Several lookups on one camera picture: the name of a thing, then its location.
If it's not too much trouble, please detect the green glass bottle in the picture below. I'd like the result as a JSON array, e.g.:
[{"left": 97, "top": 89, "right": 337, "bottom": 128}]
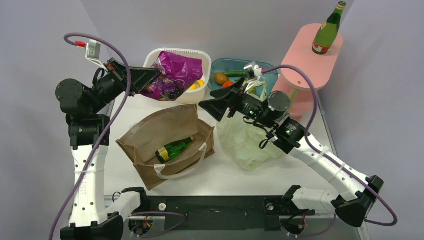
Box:
[{"left": 312, "top": 1, "right": 347, "bottom": 55}]

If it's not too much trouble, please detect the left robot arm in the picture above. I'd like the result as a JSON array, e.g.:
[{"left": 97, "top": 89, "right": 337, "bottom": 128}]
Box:
[{"left": 55, "top": 59, "right": 160, "bottom": 240}]

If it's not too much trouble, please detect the orange fruit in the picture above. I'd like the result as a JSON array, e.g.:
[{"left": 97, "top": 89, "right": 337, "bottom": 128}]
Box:
[{"left": 222, "top": 80, "right": 235, "bottom": 88}]

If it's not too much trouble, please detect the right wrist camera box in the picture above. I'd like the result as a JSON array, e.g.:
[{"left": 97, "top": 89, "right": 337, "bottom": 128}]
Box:
[{"left": 243, "top": 61, "right": 263, "bottom": 81}]

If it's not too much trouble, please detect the small green bottle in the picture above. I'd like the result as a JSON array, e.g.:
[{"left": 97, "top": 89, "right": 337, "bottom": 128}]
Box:
[{"left": 155, "top": 136, "right": 195, "bottom": 164}]

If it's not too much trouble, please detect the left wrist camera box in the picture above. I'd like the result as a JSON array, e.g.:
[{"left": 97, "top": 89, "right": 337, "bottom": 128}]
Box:
[{"left": 75, "top": 39, "right": 103, "bottom": 68}]

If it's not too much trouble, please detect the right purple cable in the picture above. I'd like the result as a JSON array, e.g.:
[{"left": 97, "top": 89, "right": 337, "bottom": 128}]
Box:
[{"left": 261, "top": 64, "right": 398, "bottom": 227}]

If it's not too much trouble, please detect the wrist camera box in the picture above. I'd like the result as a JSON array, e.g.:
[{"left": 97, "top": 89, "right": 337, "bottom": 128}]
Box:
[
  {"left": 243, "top": 61, "right": 263, "bottom": 81},
  {"left": 75, "top": 39, "right": 103, "bottom": 68}
]

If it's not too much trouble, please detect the brown potato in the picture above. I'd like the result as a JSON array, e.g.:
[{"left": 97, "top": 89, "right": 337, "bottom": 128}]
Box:
[{"left": 214, "top": 72, "right": 230, "bottom": 86}]

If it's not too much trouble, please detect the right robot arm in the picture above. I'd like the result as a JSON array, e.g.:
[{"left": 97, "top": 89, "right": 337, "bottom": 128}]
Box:
[{"left": 199, "top": 82, "right": 384, "bottom": 228}]

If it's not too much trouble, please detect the green plastic grocery bag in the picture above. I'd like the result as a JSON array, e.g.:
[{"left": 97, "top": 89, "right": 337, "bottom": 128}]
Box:
[{"left": 216, "top": 80, "right": 286, "bottom": 172}]

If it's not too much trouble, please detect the teal plastic tray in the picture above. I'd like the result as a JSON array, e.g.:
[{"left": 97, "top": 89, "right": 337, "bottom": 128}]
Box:
[{"left": 208, "top": 58, "right": 279, "bottom": 95}]

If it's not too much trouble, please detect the green cucumber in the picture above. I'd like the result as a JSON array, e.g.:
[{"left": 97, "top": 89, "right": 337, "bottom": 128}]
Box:
[{"left": 224, "top": 71, "right": 247, "bottom": 78}]

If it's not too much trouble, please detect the purple cable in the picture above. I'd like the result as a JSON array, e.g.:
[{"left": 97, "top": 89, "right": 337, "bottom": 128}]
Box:
[
  {"left": 48, "top": 32, "right": 133, "bottom": 240},
  {"left": 261, "top": 64, "right": 398, "bottom": 227}
]

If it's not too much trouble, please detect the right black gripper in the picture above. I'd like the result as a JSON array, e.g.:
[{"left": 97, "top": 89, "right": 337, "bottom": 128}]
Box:
[{"left": 199, "top": 76, "right": 276, "bottom": 129}]

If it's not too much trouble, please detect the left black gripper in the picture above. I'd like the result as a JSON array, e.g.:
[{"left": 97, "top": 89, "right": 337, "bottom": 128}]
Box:
[{"left": 89, "top": 57, "right": 159, "bottom": 114}]

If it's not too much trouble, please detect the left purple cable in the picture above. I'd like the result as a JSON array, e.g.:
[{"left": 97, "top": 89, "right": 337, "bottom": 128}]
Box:
[{"left": 48, "top": 32, "right": 133, "bottom": 240}]

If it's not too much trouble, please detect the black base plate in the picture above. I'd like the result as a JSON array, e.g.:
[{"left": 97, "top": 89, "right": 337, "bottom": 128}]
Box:
[{"left": 132, "top": 196, "right": 316, "bottom": 232}]

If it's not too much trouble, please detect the brown paper tote bag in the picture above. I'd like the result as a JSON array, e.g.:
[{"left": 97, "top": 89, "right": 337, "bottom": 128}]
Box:
[{"left": 116, "top": 104, "right": 215, "bottom": 191}]

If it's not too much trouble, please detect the purple snack packet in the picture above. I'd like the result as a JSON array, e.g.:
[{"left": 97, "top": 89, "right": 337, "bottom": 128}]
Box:
[{"left": 139, "top": 51, "right": 203, "bottom": 102}]

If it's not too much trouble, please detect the white plastic basin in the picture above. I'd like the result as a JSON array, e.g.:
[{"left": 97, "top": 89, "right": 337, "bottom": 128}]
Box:
[{"left": 139, "top": 48, "right": 212, "bottom": 104}]

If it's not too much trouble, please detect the pink three-tier shelf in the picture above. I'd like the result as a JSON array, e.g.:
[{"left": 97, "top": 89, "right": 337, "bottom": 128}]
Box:
[{"left": 272, "top": 23, "right": 344, "bottom": 121}]

